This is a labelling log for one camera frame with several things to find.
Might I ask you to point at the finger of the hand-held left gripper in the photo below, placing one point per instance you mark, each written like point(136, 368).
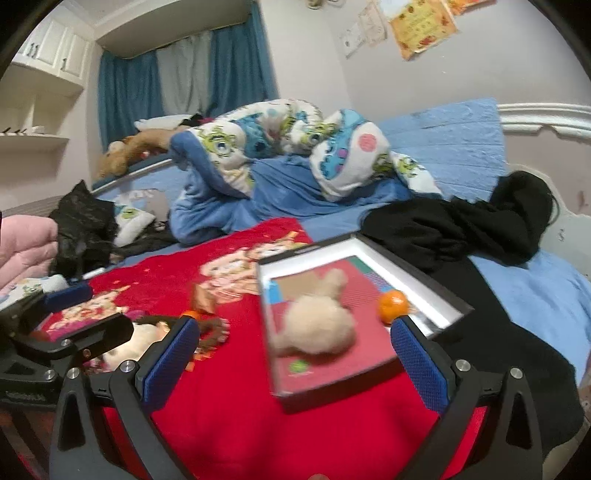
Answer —
point(69, 295)
point(104, 330)

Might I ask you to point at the white cat scrunchie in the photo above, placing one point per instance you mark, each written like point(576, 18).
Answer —
point(138, 346)

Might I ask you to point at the blue bed sheet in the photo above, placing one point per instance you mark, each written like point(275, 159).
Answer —
point(531, 295)

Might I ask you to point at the white paper wall sheets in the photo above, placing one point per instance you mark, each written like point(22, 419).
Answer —
point(364, 30)

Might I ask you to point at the black storage box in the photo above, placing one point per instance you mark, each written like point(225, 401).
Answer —
point(369, 341)

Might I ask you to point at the blue bed footboard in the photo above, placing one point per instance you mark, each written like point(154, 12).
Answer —
point(138, 173)

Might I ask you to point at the brown teddy bear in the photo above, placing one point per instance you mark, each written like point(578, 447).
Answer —
point(129, 150)

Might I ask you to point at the white bed headboard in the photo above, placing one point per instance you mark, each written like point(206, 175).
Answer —
point(545, 120)

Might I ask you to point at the copper pyramid packet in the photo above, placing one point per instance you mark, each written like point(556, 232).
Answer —
point(203, 300)

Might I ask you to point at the orange tangerine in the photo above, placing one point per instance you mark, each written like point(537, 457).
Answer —
point(393, 305)
point(190, 315)

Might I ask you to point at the brown scrunchie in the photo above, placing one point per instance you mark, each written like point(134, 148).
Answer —
point(213, 331)

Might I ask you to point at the black puffer jacket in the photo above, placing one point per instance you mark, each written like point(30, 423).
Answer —
point(83, 226)

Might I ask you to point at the white wall cabinet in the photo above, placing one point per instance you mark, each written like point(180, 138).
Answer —
point(55, 46)

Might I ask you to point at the yellow wall poster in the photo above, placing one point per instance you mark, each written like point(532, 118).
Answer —
point(420, 27)

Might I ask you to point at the grey curtain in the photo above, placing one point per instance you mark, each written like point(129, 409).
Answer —
point(184, 78)

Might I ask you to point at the cartoon monster quilt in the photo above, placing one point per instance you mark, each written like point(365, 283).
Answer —
point(221, 143)

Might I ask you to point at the white cylindrical device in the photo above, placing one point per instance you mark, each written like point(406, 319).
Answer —
point(94, 273)

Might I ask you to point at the dark clothing pile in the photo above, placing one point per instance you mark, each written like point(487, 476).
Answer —
point(147, 240)

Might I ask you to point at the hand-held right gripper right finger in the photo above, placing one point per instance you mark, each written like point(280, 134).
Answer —
point(420, 369)

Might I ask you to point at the white wall shelf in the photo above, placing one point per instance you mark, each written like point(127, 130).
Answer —
point(32, 136)

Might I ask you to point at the black garment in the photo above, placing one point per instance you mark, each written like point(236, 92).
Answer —
point(461, 230)

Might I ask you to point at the small cartoon pillow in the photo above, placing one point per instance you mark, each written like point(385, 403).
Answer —
point(134, 219)

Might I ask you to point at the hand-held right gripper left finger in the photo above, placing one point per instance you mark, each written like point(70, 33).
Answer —
point(168, 364)

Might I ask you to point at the white plush pillow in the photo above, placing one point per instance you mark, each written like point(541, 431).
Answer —
point(161, 122)

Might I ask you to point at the blue curtain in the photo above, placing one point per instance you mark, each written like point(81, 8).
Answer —
point(127, 97)
point(240, 64)

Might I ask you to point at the orange wall poster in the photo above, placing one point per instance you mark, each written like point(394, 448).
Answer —
point(471, 5)

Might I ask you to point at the pink quilt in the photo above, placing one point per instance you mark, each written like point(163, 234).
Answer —
point(23, 249)

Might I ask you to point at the beige plush toy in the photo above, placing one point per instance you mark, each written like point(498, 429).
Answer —
point(314, 318)

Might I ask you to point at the red printed blanket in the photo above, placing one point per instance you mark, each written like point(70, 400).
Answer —
point(231, 415)

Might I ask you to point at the lettered cartoon pillow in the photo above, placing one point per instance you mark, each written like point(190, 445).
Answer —
point(23, 288)

